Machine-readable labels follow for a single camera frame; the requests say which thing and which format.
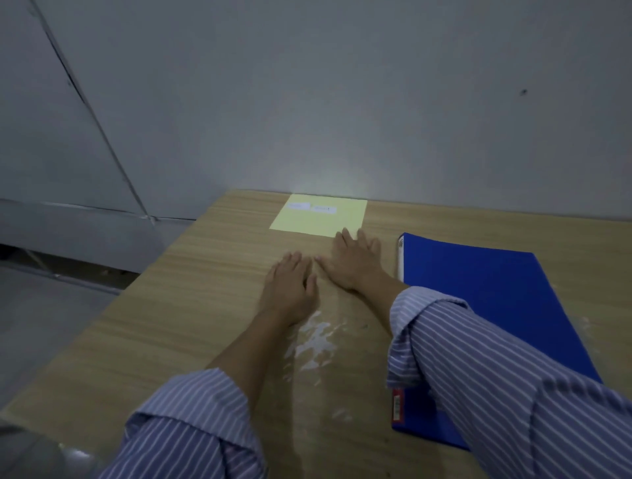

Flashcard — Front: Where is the person's right hand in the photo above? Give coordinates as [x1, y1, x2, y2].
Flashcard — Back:
[314, 227, 397, 298]

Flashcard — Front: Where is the person's left hand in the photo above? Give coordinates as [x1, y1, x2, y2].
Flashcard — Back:
[256, 251, 320, 327]

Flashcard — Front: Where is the person's left forearm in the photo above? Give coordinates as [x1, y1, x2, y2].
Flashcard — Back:
[98, 309, 298, 479]

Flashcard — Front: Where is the person's right forearm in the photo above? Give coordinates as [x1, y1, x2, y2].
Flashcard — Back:
[359, 277, 632, 479]

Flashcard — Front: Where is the pale yellow paper sheet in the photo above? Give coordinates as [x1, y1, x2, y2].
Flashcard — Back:
[269, 193, 369, 239]

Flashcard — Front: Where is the blue plastic file folder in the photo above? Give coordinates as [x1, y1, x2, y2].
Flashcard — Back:
[391, 232, 604, 451]

